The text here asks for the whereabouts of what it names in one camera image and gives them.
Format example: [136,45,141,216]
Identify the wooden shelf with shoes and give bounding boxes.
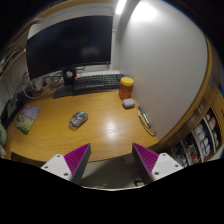
[156,84,224,167]

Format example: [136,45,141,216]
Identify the black monitor stand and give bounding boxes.
[54,67,76,98]

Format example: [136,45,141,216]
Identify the black computer monitor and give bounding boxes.
[26,15,113,79]

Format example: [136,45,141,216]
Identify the black box at desk edge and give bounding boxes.
[0,97,20,128]

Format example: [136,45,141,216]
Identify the transparent grey computer mouse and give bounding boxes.
[69,111,88,128]

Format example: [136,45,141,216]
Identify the orange jar with yellow lid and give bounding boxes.
[119,77,134,99]

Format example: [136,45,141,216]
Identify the dark mechanical keyboard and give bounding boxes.
[74,74,123,92]

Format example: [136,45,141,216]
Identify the tangled cables behind monitor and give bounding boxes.
[20,68,64,100]

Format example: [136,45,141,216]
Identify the small grey earbuds case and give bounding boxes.
[122,98,135,109]

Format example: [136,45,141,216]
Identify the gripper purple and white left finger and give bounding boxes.
[42,144,91,185]

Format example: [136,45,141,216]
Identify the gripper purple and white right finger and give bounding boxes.
[132,143,182,184]

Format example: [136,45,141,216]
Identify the grey looped cable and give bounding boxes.
[136,109,157,138]

